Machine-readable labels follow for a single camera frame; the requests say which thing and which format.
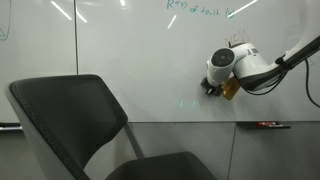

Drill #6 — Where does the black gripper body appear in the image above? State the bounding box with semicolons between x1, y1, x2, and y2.
206;86;222;96

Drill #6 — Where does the black felt whiteboard eraser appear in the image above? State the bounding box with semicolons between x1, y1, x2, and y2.
200;77;209;89

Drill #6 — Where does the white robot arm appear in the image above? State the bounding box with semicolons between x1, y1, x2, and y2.
201;0;320;96

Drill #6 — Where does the left white whiteboard panel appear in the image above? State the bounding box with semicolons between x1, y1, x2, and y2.
0;0;76;123

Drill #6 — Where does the black marker tray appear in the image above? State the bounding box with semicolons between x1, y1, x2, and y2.
0;123;22;131
237;122;280;130

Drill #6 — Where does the red dry erase marker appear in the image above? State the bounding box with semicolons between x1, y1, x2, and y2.
256;122;277;126

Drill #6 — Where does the black dry erase marker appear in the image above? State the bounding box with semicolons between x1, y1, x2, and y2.
268;124;291;129

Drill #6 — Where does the black mesh office chair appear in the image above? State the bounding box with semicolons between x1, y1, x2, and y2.
5;74;217;180

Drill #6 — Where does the left black marker tray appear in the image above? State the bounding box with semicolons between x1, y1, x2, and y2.
0;123;22;131

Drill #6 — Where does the yellow wrist camera box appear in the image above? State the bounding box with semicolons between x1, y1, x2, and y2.
222;77;240;100

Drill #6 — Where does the large white wall whiteboard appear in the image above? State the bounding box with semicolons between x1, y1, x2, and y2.
76;0;320;122

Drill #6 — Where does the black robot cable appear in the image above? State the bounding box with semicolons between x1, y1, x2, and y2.
245;59;320;109

